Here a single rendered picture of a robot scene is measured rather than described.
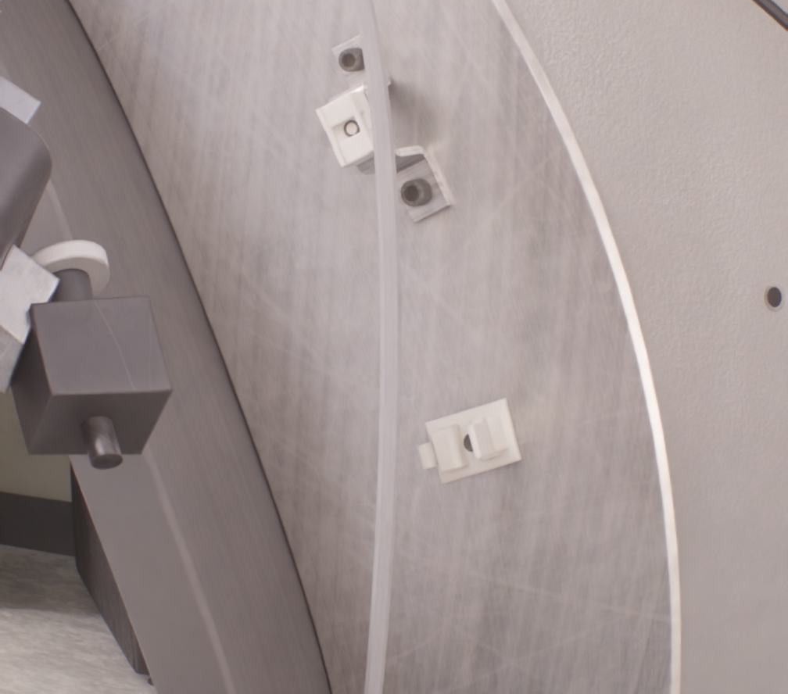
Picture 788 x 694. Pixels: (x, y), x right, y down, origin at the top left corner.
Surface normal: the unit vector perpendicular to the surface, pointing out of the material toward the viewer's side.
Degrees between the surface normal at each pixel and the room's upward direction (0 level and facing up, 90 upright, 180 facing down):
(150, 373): 50
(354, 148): 90
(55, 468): 90
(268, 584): 70
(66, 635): 0
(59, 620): 0
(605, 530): 90
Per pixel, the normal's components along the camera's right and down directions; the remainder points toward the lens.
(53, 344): 0.31, -0.50
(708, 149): -0.49, 0.11
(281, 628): 0.85, -0.17
